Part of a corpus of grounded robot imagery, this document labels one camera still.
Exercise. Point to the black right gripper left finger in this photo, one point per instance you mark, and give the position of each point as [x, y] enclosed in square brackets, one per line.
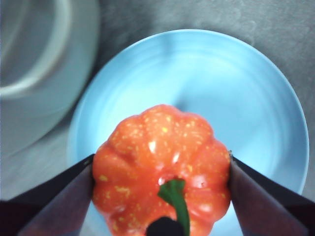
[49, 209]

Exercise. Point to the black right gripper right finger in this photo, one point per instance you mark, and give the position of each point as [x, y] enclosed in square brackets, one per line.
[270, 209]

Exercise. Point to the orange pumpkin with green stem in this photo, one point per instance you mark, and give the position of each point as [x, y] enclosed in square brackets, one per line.
[147, 152]

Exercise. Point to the pale green electric steamer pot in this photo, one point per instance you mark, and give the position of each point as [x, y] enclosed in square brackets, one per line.
[37, 105]

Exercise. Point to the blue round plate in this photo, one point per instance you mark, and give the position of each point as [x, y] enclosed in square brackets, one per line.
[209, 86]

